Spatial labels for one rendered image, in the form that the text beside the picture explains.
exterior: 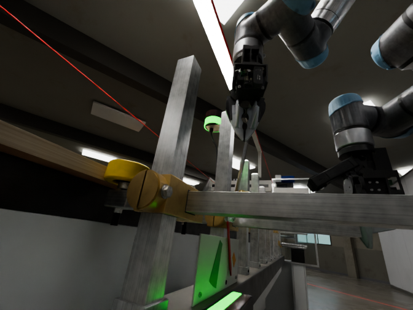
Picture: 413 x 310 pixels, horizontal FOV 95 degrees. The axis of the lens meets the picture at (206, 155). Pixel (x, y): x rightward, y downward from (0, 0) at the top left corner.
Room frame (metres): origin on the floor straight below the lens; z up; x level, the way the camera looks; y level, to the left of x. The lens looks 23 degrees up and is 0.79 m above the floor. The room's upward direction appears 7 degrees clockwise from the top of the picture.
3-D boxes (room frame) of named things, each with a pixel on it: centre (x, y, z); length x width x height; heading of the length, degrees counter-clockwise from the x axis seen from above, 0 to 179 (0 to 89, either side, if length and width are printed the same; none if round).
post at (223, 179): (0.50, -0.05, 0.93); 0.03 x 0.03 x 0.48; 64
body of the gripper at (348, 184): (0.39, -0.36, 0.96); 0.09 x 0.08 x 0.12; 65
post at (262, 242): (1.17, -0.38, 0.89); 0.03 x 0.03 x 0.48; 64
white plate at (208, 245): (0.46, -0.06, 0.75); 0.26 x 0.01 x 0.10; 154
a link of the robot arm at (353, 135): (0.40, -0.36, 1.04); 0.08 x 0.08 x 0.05
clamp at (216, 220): (0.52, -0.06, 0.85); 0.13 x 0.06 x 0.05; 154
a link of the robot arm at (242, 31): (0.34, -0.08, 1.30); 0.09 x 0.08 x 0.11; 40
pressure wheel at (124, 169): (0.36, 0.15, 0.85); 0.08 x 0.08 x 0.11
